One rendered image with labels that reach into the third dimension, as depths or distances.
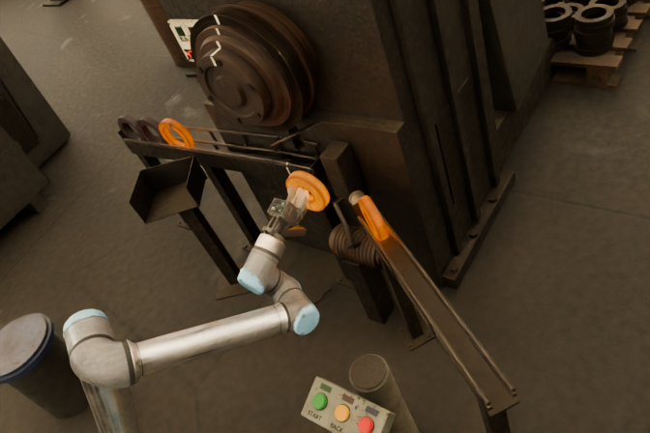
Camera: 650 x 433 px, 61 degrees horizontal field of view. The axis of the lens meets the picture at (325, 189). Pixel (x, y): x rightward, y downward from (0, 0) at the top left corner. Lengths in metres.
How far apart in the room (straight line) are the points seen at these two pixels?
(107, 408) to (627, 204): 2.15
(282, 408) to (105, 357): 1.02
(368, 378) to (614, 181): 1.58
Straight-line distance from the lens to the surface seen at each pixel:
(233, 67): 1.80
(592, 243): 2.57
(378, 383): 1.69
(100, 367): 1.53
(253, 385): 2.48
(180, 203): 2.45
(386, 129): 1.86
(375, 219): 1.74
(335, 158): 1.94
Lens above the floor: 1.97
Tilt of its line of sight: 40 degrees down
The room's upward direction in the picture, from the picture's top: 24 degrees counter-clockwise
